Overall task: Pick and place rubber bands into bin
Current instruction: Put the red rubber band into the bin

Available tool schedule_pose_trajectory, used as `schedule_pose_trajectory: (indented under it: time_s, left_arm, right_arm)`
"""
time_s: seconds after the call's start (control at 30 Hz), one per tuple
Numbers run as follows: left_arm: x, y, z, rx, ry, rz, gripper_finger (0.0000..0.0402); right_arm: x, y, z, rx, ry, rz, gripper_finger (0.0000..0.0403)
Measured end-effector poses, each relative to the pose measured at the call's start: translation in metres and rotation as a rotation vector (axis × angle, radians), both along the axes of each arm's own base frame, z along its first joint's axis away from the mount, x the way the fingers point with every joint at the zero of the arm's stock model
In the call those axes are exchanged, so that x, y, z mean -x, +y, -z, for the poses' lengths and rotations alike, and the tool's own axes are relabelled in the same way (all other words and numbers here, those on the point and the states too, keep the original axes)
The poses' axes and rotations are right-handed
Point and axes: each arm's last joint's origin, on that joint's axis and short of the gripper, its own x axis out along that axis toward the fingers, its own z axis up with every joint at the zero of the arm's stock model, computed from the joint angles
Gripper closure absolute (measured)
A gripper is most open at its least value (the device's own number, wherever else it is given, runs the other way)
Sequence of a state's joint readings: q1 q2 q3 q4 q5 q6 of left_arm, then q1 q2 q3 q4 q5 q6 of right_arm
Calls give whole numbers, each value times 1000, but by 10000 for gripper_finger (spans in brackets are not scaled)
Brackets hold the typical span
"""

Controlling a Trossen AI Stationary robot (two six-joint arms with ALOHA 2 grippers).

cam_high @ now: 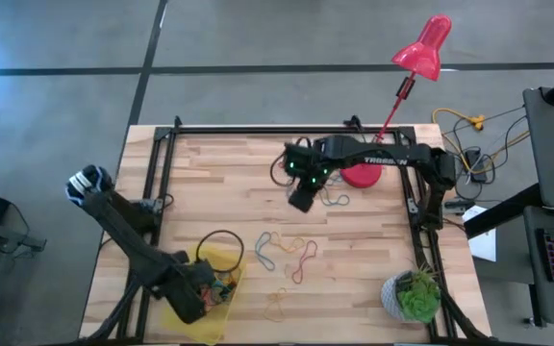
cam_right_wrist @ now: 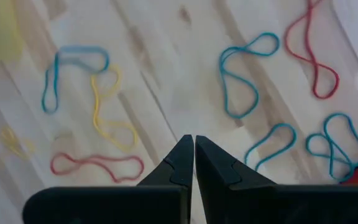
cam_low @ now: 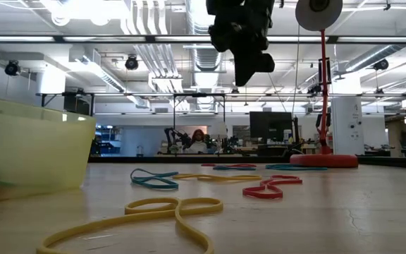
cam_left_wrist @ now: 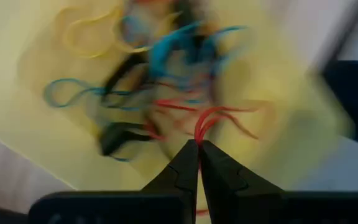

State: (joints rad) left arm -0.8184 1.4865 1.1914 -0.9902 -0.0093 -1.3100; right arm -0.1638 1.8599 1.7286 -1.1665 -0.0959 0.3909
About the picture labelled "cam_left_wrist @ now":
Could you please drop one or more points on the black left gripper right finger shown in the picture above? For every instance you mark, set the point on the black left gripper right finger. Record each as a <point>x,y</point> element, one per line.
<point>228,186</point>

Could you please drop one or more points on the wide black rubber band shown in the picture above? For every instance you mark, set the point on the wide black rubber band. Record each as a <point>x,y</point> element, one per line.
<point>123,70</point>
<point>113,140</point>

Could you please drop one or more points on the red rubber band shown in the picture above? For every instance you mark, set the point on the red rubber band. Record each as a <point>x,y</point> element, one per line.
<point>172,105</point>
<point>202,124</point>

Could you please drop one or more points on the yellow rubber band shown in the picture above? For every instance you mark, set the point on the yellow rubber band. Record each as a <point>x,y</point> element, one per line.
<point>126,48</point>

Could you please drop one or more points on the translucent yellow plastic bin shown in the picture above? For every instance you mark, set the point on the translucent yellow plastic bin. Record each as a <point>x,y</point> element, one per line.
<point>259,46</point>

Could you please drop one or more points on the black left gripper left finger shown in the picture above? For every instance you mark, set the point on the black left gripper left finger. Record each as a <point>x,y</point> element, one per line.
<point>185,180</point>

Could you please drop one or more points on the black aluminium rig frame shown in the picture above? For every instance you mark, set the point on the black aluminium rig frame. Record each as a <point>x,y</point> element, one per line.
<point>343,31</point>

